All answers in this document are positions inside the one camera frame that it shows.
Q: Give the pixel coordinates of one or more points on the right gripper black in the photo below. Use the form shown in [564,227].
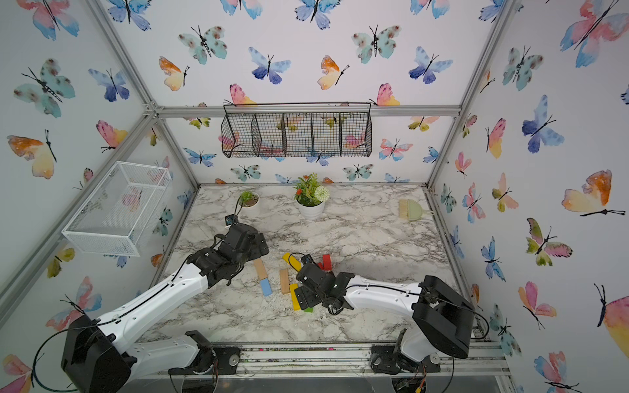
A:
[306,300]

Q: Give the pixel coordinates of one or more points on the flowering potted plant white pot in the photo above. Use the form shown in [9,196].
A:
[311,196]

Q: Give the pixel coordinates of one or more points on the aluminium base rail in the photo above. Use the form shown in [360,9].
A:
[310,360]

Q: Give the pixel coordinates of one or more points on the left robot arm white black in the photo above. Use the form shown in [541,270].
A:
[103,354]

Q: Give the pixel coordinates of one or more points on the light blue block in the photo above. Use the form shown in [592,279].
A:
[265,286]

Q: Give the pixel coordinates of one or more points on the natural wood block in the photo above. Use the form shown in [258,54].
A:
[260,269]
[284,277]

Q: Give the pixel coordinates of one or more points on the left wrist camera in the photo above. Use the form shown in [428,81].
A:
[230,220]

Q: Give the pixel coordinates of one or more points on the white mesh wall basket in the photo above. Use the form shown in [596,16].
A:
[124,203]

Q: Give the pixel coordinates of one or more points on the small green potted plant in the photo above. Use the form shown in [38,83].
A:
[248,203]

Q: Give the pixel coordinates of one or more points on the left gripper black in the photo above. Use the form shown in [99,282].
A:
[256,249]

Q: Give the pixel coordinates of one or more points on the red block short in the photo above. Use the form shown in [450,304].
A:
[326,263]

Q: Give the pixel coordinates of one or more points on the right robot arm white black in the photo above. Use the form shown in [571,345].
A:
[443,320]

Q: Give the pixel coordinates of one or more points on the yellow block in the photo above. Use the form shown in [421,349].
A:
[290,258]
[295,302]

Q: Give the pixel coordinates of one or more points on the black wire wall basket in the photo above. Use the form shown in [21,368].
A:
[297,130]

